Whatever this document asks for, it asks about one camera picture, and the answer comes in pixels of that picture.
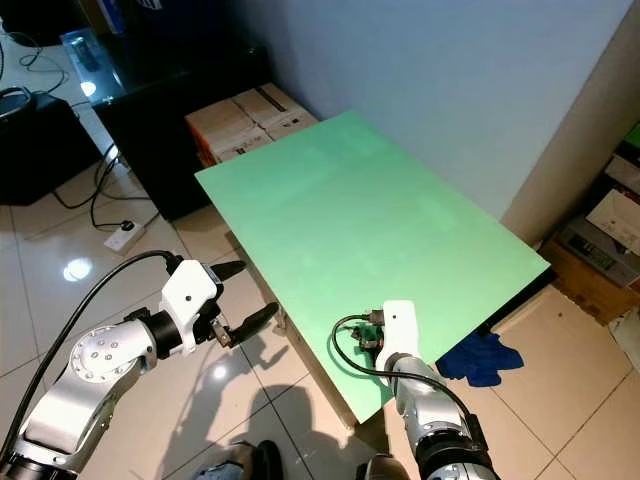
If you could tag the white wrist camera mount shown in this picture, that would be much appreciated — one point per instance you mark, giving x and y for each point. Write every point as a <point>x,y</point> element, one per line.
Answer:
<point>190,295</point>
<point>398,328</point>

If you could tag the green table board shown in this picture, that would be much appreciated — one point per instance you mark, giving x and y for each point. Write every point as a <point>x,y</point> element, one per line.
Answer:
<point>360,220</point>

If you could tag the cardboard box with black device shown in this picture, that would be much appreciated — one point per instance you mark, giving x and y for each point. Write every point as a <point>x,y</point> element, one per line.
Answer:
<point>590,260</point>

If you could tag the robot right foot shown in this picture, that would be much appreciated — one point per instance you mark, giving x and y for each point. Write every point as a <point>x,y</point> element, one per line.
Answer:
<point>382,468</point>

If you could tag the white power strip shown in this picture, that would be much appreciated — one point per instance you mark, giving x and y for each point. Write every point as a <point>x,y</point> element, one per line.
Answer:
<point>123,236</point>

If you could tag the black speaker box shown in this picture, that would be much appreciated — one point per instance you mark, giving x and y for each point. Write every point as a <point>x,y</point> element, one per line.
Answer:
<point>40,150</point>

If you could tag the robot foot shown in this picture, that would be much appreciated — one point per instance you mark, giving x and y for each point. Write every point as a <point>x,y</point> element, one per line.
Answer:
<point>382,468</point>
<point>240,460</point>

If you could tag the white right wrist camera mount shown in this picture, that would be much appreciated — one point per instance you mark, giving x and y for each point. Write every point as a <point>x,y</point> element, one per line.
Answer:
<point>398,328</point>

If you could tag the black cabinet with glass top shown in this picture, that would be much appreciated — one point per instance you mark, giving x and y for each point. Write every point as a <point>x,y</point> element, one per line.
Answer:
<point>170,130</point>

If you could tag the blue cloth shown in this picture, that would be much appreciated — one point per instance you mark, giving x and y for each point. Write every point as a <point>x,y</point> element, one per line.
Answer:
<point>480,360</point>

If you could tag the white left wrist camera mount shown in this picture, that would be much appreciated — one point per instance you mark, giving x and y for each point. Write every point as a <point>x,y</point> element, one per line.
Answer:
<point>190,295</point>

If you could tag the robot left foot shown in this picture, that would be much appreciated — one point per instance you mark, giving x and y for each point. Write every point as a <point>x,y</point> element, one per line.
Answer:
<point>240,460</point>

